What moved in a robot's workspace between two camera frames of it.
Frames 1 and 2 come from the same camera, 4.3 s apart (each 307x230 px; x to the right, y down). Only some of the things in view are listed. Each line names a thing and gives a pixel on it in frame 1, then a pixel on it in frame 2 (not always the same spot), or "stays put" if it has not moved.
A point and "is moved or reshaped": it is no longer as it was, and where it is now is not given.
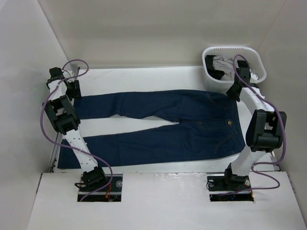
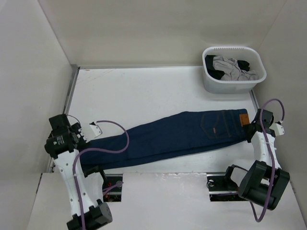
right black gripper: x=230 y=93 → x=248 y=139
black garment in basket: x=216 y=74 stays put
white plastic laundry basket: x=243 y=52 stays put
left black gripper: x=76 y=94 → x=77 y=128
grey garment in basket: x=226 y=65 stays put
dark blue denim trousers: x=206 y=122 is moved or reshaped
